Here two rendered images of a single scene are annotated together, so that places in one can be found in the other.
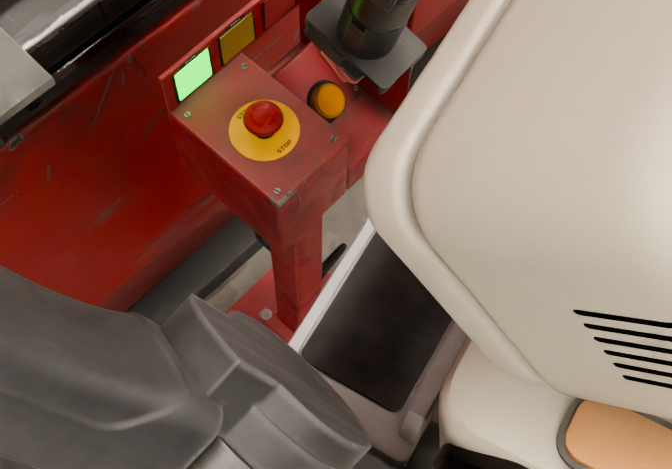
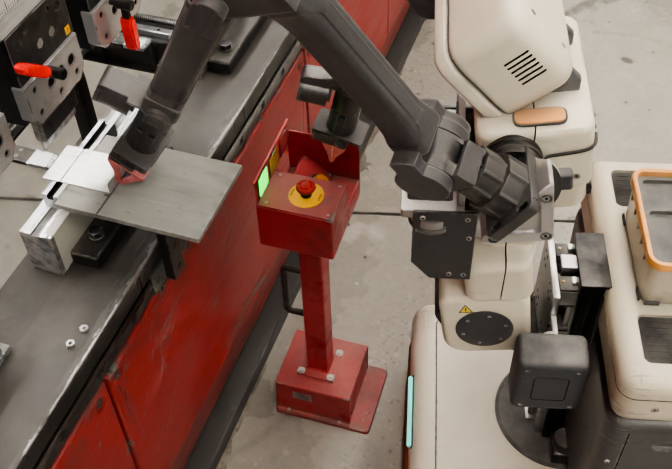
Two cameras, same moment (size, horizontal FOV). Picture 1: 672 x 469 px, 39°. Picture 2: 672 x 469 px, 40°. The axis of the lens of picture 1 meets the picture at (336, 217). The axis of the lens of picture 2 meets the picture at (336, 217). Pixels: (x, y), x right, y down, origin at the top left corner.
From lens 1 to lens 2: 0.98 m
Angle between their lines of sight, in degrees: 21
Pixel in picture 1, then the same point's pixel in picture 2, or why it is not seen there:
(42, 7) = not seen: hidden behind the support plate
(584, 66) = (480, 10)
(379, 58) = (351, 134)
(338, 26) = (329, 126)
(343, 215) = not seen: hidden behind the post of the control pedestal
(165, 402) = (429, 106)
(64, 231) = (202, 314)
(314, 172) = (339, 203)
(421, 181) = (454, 52)
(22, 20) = not seen: hidden behind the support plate
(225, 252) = (253, 357)
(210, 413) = (437, 112)
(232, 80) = (278, 182)
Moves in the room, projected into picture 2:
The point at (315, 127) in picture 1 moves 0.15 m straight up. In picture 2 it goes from (328, 185) to (326, 129)
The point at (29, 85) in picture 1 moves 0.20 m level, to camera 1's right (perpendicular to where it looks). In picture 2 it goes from (234, 170) to (342, 137)
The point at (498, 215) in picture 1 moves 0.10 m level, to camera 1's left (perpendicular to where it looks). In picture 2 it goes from (478, 46) to (411, 66)
